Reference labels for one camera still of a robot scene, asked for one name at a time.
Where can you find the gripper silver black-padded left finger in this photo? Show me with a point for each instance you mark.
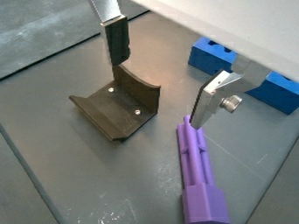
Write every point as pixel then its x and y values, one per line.
pixel 114 29

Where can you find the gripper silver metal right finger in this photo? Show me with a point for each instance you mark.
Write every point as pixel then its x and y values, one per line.
pixel 219 93

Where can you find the purple three prong object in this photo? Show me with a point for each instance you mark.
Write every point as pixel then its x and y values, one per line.
pixel 204 205

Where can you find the black curved fixture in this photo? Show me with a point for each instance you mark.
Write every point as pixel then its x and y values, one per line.
pixel 122 106

